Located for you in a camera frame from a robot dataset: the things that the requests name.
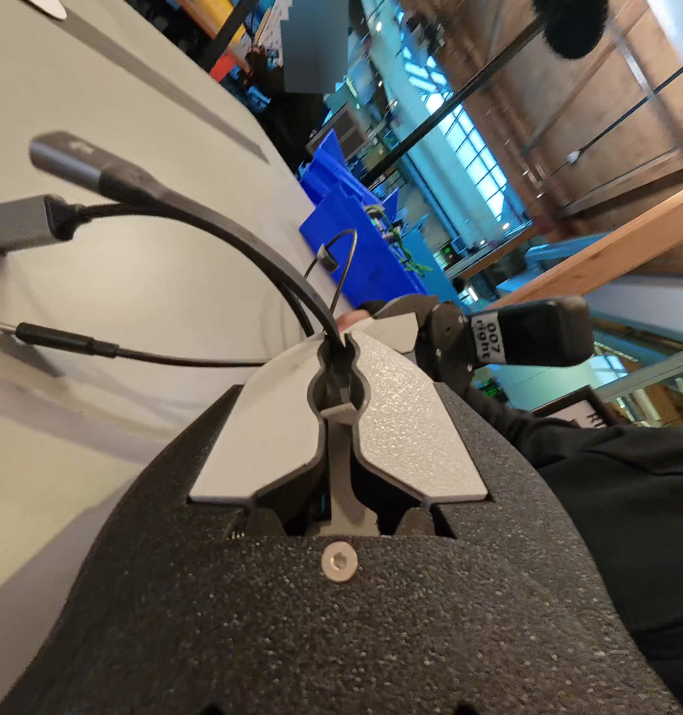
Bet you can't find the thin black cable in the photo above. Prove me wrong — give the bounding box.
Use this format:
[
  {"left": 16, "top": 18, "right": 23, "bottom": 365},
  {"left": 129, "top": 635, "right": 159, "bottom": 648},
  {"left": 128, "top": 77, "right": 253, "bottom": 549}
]
[{"left": 0, "top": 321, "right": 269, "bottom": 369}]

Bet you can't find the blue bin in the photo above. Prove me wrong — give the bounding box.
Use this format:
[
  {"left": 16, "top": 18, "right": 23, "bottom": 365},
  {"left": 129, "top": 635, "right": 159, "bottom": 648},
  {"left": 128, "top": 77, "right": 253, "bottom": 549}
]
[{"left": 298, "top": 181, "right": 431, "bottom": 309}]

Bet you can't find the framed picture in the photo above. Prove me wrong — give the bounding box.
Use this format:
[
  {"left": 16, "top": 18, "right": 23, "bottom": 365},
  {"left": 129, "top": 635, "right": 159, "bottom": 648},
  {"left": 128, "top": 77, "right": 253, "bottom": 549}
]
[{"left": 533, "top": 385, "right": 618, "bottom": 431}]

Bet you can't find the black USB cable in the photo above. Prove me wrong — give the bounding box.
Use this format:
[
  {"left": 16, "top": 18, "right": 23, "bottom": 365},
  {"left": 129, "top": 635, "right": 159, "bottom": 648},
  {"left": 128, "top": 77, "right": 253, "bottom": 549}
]
[{"left": 302, "top": 228, "right": 359, "bottom": 316}]

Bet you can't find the black braided cable grey plug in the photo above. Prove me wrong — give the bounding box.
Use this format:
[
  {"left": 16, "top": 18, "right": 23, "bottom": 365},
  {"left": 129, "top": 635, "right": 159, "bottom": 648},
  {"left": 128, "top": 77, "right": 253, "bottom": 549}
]
[{"left": 0, "top": 194, "right": 320, "bottom": 339}]

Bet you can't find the person's right forearm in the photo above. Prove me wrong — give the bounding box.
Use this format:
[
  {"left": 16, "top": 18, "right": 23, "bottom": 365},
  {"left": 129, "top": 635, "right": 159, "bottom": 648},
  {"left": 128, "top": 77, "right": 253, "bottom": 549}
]
[{"left": 461, "top": 385, "right": 604, "bottom": 476}]

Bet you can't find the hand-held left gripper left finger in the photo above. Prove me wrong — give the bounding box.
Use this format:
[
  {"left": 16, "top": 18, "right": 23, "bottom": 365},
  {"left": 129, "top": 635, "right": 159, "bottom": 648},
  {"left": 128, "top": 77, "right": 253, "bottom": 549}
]
[{"left": 188, "top": 336, "right": 333, "bottom": 536}]

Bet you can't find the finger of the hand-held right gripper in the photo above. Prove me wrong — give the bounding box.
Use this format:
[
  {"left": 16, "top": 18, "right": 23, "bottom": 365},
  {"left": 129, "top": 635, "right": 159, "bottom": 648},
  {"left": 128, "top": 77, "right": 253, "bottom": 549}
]
[
  {"left": 372, "top": 294, "right": 440, "bottom": 322},
  {"left": 393, "top": 312, "right": 421, "bottom": 355}
]

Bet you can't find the yellow bin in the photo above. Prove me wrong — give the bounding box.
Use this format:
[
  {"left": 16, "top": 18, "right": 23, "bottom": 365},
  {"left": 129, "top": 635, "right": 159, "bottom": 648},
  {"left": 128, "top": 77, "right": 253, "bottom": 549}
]
[{"left": 204, "top": 0, "right": 248, "bottom": 44}]

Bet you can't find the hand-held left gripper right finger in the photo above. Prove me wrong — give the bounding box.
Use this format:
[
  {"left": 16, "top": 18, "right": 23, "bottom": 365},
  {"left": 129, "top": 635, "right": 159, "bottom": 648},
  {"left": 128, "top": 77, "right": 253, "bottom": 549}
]
[{"left": 346, "top": 331, "right": 491, "bottom": 523}]

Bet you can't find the black stand pole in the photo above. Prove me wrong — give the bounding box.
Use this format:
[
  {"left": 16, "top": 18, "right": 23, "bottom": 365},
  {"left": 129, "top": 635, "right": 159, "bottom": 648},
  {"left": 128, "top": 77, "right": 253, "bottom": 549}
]
[{"left": 363, "top": 0, "right": 609, "bottom": 184}]

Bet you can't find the person's torso black jacket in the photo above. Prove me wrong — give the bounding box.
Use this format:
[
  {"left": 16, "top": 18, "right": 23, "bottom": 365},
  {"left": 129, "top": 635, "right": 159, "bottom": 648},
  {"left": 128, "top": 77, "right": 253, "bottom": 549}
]
[{"left": 534, "top": 422, "right": 683, "bottom": 715}]

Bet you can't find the wooden column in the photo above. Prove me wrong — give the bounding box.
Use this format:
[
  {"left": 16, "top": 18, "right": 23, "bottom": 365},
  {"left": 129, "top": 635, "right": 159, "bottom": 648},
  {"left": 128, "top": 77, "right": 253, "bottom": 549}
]
[{"left": 483, "top": 181, "right": 683, "bottom": 314}]

